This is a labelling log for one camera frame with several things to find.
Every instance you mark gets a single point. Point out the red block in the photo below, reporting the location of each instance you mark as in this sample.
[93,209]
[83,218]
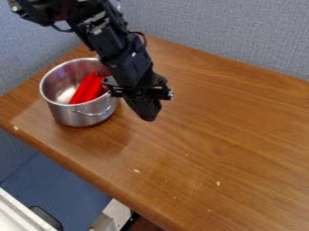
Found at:
[89,90]

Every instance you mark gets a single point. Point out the metal pot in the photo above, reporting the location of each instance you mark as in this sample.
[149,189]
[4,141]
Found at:
[72,89]

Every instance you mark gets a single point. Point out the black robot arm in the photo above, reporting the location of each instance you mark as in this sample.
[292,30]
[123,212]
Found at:
[99,25]

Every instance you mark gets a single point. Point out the white table leg bracket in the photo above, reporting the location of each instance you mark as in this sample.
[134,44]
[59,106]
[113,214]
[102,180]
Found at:
[114,217]

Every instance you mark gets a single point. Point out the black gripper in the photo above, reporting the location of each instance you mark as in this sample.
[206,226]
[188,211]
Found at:
[122,52]

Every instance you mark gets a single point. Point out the white furniture edge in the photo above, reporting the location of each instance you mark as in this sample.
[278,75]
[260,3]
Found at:
[16,217]

